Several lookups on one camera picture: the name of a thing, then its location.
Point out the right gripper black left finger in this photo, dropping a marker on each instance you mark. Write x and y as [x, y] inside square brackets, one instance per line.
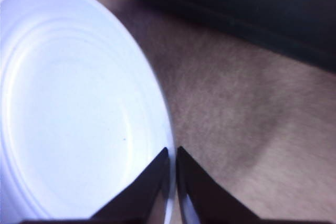
[141, 197]

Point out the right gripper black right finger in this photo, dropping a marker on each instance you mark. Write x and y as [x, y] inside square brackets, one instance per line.
[207, 197]

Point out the light blue round plate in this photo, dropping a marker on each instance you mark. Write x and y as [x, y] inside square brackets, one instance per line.
[78, 90]

